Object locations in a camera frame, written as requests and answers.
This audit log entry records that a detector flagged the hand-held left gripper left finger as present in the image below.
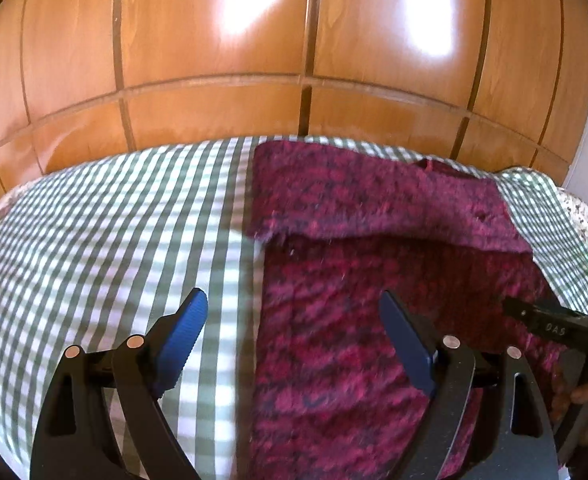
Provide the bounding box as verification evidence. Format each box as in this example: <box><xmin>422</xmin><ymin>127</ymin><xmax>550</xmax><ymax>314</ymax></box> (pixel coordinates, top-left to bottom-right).
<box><xmin>30</xmin><ymin>287</ymin><xmax>210</xmax><ymax>480</ymax></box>

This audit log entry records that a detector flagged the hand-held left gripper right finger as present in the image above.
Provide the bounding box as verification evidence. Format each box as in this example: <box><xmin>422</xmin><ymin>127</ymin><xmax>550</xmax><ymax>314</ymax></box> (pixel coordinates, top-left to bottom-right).
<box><xmin>378</xmin><ymin>290</ymin><xmax>559</xmax><ymax>480</ymax></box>

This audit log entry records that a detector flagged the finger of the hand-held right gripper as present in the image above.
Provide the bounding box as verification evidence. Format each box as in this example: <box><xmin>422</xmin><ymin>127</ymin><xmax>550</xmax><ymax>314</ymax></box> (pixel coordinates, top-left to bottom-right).
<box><xmin>504</xmin><ymin>296</ymin><xmax>588</xmax><ymax>348</ymax></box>

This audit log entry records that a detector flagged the dark red fleece garment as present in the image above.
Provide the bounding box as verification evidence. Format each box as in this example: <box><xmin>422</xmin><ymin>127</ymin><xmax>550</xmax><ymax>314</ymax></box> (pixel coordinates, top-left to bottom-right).
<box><xmin>244</xmin><ymin>141</ymin><xmax>570</xmax><ymax>480</ymax></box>

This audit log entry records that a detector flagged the floral bed cover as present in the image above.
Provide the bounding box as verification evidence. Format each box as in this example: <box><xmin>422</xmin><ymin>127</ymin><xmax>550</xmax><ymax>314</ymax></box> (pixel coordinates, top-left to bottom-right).
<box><xmin>556</xmin><ymin>187</ymin><xmax>588</xmax><ymax>241</ymax></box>

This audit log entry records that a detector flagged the green checked bed sheet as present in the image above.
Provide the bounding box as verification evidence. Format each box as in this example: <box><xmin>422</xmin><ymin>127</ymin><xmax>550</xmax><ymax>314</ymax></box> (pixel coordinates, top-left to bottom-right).
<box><xmin>0</xmin><ymin>135</ymin><xmax>588</xmax><ymax>480</ymax></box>

